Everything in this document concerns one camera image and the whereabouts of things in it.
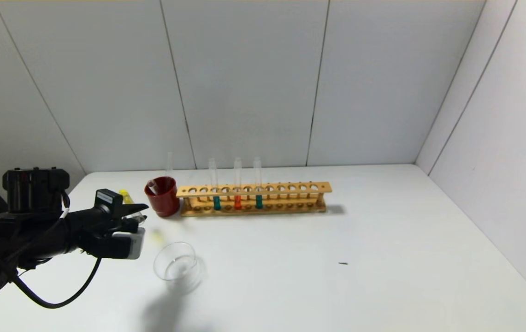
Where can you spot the short empty glass test tube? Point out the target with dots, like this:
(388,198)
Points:
(153,186)

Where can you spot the wooden test tube rack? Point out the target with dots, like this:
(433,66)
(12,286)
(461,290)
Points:
(274,195)

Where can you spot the test tube with orange pigment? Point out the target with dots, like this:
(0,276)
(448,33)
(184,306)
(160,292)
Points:
(238,203)

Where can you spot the test tube with blue pigment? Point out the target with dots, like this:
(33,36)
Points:
(217,203)

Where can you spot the test tube with yellow pigment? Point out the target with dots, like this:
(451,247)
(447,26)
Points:
(126,196)

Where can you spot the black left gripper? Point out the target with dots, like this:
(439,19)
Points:
(108,201)

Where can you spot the long empty glass test tube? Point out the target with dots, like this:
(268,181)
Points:
(169,167)

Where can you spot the white grey wrist camera box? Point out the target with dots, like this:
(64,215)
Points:
(136,244)

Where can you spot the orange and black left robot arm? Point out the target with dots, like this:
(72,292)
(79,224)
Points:
(32,230)

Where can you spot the clear glass beaker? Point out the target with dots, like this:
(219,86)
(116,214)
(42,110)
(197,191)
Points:
(180,276)

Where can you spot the test tube with teal pigment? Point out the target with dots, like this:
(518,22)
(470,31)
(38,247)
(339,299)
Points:
(258,202)

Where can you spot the dark red cup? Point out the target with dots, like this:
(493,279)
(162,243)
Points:
(163,205)

